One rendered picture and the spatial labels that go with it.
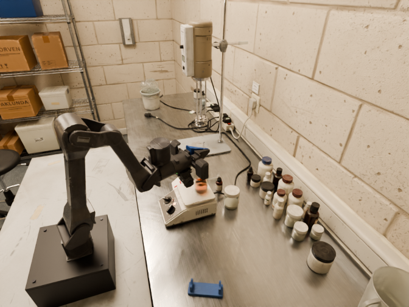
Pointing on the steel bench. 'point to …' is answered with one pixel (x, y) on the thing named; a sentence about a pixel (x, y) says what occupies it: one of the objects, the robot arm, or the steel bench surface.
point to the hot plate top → (188, 198)
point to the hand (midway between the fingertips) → (201, 153)
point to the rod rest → (205, 289)
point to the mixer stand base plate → (211, 141)
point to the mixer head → (196, 49)
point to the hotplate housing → (189, 214)
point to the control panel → (169, 205)
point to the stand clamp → (227, 44)
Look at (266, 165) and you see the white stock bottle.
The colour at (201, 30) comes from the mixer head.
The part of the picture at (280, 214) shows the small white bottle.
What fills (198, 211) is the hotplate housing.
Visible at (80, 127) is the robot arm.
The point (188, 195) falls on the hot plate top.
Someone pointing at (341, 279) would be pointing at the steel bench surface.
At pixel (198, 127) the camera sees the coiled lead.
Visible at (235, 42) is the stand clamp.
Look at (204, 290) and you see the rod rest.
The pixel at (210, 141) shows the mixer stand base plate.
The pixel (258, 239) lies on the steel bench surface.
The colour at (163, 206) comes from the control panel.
